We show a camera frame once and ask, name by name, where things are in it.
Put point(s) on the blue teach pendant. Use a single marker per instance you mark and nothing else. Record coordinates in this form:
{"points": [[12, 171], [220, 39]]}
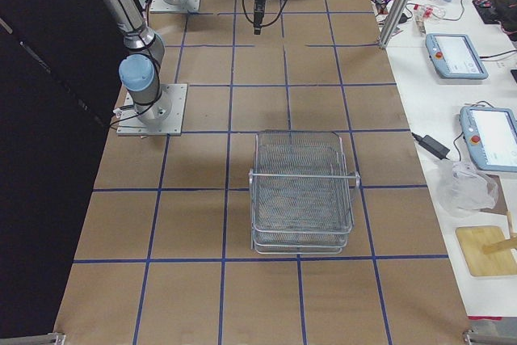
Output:
{"points": [[454, 57], [490, 136]]}

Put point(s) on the black power adapter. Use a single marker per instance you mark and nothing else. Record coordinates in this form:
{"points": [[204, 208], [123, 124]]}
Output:
{"points": [[434, 147]]}

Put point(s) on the near blue teach pendant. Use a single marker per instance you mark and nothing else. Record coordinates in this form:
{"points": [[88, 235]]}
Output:
{"points": [[490, 136]]}

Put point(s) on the far blue teach pendant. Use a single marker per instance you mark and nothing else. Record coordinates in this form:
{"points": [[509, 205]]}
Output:
{"points": [[454, 57]]}

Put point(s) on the wooden board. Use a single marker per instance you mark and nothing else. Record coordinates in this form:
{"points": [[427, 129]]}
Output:
{"points": [[486, 251]]}

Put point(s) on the crumpled plastic bag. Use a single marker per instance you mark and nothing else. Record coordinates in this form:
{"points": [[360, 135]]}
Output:
{"points": [[462, 187]]}

